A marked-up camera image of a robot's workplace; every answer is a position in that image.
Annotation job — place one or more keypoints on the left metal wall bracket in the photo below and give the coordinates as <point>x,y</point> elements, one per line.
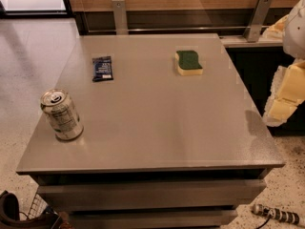
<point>120,17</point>

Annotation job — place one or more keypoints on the silver 7up soda can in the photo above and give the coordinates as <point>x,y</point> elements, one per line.
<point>61,113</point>

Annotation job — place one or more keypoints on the right metal wall bracket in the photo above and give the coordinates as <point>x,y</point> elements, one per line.
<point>253,30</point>

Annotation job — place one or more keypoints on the grey drawer cabinet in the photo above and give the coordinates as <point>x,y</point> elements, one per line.
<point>158,149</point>

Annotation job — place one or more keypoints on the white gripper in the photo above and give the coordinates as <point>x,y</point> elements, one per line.
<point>295,32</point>

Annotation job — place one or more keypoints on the dark blue snack packet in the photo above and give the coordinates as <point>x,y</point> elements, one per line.
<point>102,69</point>

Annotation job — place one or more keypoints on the metal wall bracket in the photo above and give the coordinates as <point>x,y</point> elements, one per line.
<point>253,30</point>
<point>120,17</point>

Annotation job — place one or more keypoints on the dark brown bag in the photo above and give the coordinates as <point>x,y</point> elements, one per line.
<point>10,216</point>

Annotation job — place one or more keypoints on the green and yellow sponge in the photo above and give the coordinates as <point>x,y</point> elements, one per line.
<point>187,63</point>

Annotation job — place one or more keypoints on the wire basket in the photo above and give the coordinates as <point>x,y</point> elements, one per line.
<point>37,207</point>

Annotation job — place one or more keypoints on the black white power strip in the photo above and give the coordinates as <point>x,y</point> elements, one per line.
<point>279,215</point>

